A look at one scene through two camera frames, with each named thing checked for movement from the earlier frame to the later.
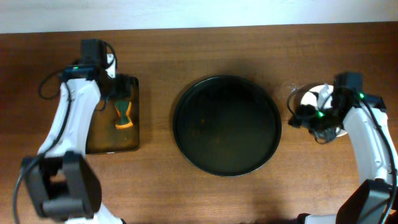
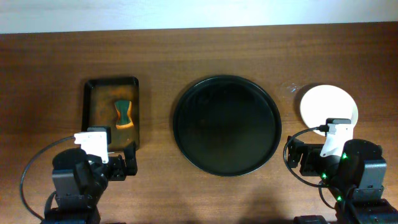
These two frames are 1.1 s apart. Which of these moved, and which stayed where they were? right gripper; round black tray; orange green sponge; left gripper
Moved: left gripper; right gripper
Stayed: orange green sponge; round black tray
